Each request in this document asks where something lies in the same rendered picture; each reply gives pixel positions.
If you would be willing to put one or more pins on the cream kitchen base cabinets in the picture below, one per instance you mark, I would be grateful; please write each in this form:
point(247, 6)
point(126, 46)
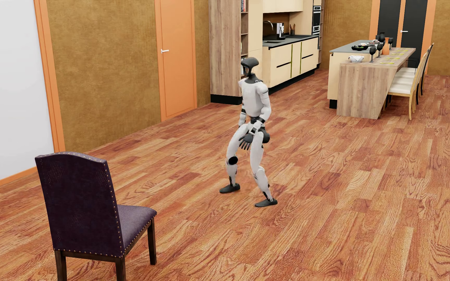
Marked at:
point(283, 60)

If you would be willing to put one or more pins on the white robot leg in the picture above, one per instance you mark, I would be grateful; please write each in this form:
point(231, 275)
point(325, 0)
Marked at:
point(234, 150)
point(257, 160)

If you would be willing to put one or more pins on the cream wooden dining chair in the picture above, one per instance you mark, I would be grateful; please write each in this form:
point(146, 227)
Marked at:
point(408, 71)
point(402, 88)

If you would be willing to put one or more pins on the black robot head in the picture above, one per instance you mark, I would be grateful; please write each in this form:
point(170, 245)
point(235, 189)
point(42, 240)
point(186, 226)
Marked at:
point(249, 63)

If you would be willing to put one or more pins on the tall wooden shelf cabinet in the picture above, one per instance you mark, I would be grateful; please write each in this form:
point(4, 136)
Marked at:
point(225, 47)

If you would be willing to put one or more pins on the white right robot leg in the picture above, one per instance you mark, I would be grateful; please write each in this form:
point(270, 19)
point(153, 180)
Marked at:
point(234, 150)

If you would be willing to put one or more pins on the black jug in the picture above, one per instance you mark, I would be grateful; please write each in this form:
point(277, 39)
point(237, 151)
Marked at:
point(382, 37)

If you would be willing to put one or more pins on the dark utensil holder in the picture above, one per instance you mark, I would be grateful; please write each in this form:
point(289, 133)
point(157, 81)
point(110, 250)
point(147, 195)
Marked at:
point(292, 31)

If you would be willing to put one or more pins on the dark wine glass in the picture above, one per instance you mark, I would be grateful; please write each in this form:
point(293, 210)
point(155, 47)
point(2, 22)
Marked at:
point(372, 50)
point(390, 41)
point(379, 47)

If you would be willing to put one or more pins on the orange vase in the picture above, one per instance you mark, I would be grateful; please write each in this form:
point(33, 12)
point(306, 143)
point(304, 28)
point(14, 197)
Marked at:
point(386, 47)

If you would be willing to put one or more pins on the white door with orange frame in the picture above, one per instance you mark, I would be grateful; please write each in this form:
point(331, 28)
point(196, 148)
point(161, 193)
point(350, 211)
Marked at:
point(14, 89)

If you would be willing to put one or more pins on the white bowl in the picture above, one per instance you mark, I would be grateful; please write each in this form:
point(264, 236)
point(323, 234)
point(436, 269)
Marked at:
point(356, 59)

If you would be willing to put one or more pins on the curved kitchen faucet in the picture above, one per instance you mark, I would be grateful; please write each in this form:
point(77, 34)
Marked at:
point(270, 23)

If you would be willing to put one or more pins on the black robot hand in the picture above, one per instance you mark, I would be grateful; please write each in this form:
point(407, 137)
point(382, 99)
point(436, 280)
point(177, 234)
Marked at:
point(245, 141)

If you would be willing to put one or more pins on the purple upholstered studded chair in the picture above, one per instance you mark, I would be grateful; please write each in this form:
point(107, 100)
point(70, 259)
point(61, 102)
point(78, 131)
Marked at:
point(80, 203)

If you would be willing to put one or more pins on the black bowl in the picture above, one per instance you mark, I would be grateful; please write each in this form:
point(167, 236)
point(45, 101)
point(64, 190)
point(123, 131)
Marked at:
point(358, 48)

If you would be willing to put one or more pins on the white left robot leg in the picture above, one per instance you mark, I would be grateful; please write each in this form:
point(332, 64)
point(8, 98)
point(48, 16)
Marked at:
point(257, 160)

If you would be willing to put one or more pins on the black double door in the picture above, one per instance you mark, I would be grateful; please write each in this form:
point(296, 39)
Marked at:
point(414, 23)

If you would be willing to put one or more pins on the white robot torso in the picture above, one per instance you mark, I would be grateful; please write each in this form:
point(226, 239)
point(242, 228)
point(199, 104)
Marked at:
point(253, 97)

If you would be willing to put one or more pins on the silver coffee machine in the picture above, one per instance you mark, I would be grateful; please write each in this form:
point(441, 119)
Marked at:
point(280, 30)

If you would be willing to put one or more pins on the cream upper wall cabinets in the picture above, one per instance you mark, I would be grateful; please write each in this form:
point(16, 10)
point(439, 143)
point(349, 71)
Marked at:
point(281, 5)

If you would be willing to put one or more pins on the built-in steel oven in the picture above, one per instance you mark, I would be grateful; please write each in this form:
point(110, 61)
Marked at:
point(316, 19)

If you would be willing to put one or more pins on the wooden kitchen island counter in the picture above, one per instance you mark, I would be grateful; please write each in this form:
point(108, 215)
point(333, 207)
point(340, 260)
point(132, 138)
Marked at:
point(361, 86)

